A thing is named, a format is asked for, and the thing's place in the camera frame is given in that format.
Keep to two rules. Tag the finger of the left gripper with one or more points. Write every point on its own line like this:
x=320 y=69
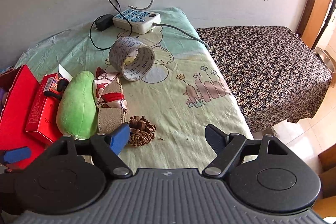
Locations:
x=12 y=156

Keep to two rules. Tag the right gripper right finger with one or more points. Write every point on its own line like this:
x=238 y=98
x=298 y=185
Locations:
x=227 y=147

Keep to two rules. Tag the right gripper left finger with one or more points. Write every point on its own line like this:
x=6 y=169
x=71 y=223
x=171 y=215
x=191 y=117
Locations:
x=105 y=151

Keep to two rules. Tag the brown pine cone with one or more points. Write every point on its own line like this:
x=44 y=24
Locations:
x=142 y=131

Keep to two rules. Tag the printed packing tape roll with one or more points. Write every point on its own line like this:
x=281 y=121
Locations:
x=131 y=58

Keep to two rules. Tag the green plush toy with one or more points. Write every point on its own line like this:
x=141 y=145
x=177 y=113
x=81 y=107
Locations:
x=77 y=113

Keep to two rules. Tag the small red carton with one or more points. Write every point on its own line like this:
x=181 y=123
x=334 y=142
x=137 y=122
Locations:
x=41 y=122

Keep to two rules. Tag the red storage box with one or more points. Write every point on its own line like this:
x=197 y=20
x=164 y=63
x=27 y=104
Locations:
x=21 y=86

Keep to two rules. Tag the dark patterned table cloth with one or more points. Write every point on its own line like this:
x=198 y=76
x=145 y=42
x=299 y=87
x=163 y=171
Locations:
x=273 y=75

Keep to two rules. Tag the green cartoon table cloth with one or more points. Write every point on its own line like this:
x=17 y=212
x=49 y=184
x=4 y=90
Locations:
x=183 y=92

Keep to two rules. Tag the black power adapter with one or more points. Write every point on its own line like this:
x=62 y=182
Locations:
x=104 y=22

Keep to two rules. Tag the white blue power strip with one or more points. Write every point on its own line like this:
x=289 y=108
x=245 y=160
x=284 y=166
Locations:
x=136 y=21

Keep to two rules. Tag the metal bowl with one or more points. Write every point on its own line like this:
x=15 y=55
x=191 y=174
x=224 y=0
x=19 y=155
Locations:
x=324 y=57

